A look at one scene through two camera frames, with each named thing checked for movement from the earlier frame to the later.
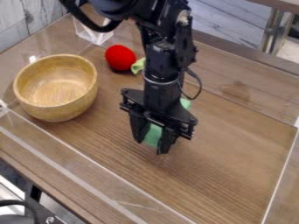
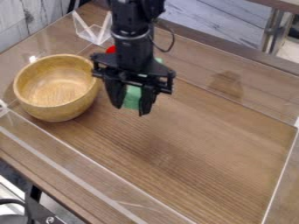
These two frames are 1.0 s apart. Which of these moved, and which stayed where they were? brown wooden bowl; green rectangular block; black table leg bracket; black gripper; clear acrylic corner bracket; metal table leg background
Moved: black gripper; green rectangular block
Stayed: clear acrylic corner bracket; black table leg bracket; metal table leg background; brown wooden bowl
